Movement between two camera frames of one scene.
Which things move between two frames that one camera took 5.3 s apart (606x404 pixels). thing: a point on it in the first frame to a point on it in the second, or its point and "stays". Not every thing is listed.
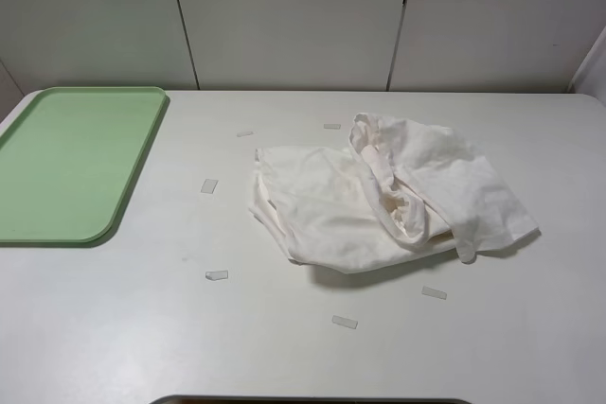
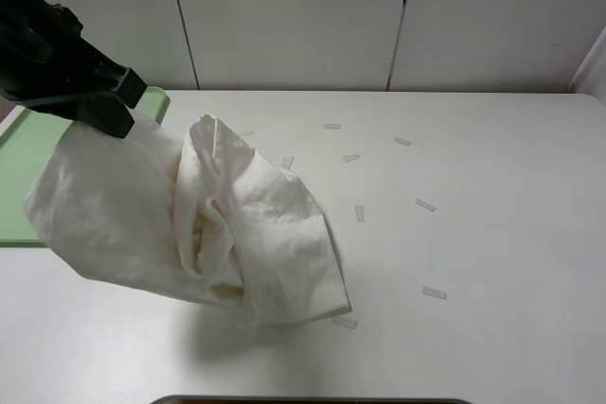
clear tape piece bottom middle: [344, 322] stays
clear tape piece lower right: [426, 290] stays
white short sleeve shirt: [399, 190] to [214, 223]
